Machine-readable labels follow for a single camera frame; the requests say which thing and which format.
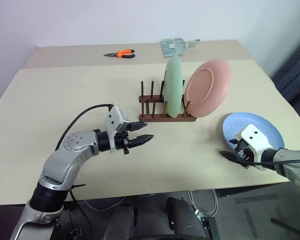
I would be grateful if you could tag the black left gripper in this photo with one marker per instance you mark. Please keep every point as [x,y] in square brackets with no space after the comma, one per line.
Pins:
[121,141]

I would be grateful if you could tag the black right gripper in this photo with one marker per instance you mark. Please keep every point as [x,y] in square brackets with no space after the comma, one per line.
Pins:
[244,151]

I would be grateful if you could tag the blue plate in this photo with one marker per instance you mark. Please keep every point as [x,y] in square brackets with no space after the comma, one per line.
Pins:
[239,122]

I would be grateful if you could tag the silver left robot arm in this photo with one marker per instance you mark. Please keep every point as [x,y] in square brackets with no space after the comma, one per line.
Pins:
[65,160]

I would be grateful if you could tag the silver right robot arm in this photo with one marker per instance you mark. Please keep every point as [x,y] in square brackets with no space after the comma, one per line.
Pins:
[294,162]

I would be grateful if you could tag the wooden dish rack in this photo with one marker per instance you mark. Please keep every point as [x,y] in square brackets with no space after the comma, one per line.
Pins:
[164,118]

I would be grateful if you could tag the green plate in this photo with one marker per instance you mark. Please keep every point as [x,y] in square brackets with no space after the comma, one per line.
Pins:
[173,85]

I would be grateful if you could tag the pink plate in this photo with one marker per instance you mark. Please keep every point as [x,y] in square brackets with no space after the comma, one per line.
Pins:
[207,87]

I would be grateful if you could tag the orange and black pliers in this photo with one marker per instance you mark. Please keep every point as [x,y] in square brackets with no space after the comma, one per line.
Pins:
[123,53]

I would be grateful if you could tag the dark rounded shape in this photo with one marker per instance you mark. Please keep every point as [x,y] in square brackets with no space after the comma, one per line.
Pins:
[184,217]

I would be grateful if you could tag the clear plastic bag with parts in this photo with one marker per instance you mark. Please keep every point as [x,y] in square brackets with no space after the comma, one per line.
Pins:
[172,47]

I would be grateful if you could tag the black floor stand bar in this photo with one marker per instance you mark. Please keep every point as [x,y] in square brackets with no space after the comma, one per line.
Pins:
[289,226]

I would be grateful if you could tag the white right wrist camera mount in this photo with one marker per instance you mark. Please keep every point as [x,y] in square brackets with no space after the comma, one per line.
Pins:
[257,140]

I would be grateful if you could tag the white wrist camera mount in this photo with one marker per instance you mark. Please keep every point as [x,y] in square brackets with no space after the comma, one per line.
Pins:
[113,120]
[257,140]

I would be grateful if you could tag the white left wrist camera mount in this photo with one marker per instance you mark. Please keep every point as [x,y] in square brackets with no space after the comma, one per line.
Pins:
[113,120]

